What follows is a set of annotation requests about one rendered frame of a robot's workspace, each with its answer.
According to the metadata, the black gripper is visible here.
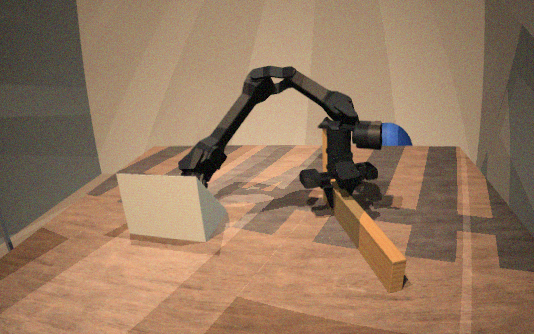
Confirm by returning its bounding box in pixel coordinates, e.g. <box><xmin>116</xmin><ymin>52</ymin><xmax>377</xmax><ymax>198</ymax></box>
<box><xmin>299</xmin><ymin>147</ymin><xmax>378</xmax><ymax>208</ymax></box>

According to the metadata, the wooden post with slot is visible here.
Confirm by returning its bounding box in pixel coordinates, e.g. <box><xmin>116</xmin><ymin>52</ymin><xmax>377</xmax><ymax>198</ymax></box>
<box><xmin>322</xmin><ymin>129</ymin><xmax>327</xmax><ymax>172</ymax></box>

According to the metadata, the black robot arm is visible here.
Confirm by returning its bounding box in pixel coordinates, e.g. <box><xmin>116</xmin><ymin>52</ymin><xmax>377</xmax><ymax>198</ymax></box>
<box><xmin>178</xmin><ymin>66</ymin><xmax>382</xmax><ymax>190</ymax></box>

